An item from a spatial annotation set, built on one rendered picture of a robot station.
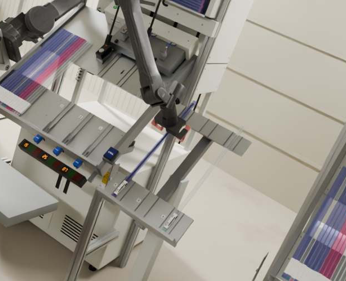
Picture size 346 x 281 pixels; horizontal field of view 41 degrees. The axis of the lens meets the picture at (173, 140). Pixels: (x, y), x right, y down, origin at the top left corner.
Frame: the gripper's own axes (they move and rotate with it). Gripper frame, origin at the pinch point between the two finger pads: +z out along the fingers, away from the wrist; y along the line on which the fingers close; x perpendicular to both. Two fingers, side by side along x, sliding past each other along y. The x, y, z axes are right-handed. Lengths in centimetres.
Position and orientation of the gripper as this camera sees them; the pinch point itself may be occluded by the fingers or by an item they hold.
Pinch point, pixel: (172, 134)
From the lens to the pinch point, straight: 180.9
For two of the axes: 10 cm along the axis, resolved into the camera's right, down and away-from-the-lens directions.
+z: 0.8, 5.3, 8.5
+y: -8.1, -4.6, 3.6
